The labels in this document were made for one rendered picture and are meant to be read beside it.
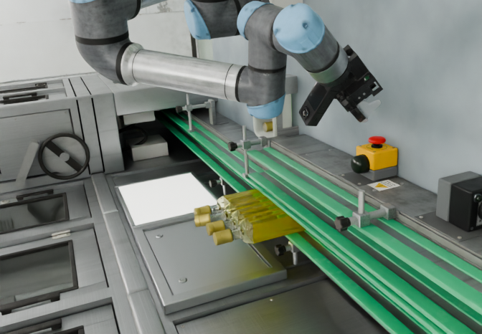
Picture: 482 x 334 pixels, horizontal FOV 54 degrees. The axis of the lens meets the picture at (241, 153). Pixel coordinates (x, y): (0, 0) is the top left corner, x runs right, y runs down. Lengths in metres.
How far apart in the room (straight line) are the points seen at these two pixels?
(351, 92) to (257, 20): 0.23
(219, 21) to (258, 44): 0.52
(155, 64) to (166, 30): 4.02
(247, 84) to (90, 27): 0.35
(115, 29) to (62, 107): 1.15
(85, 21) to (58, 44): 3.85
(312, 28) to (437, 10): 0.33
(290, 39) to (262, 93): 0.17
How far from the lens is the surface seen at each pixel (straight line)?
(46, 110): 2.18
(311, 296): 1.28
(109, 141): 2.23
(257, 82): 0.91
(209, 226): 1.26
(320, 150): 1.36
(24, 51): 4.92
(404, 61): 1.12
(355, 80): 0.95
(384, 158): 1.14
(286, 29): 0.79
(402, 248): 0.91
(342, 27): 1.30
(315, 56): 0.82
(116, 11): 1.06
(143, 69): 1.03
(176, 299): 1.24
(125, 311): 1.29
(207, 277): 1.32
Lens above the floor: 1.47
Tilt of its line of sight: 20 degrees down
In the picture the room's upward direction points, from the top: 101 degrees counter-clockwise
